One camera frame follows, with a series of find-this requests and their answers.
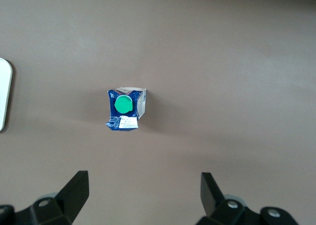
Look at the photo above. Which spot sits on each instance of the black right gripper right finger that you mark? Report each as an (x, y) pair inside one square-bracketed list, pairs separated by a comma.
[(212, 198)]

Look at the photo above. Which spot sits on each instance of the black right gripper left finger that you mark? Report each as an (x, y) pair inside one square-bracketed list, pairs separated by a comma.
[(74, 193)]

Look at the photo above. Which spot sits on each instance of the blue milk carton green cap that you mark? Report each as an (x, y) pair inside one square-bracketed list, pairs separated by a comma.
[(123, 104)]

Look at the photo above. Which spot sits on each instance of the cream rabbit print tray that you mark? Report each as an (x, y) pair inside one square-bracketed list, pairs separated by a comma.
[(5, 91)]

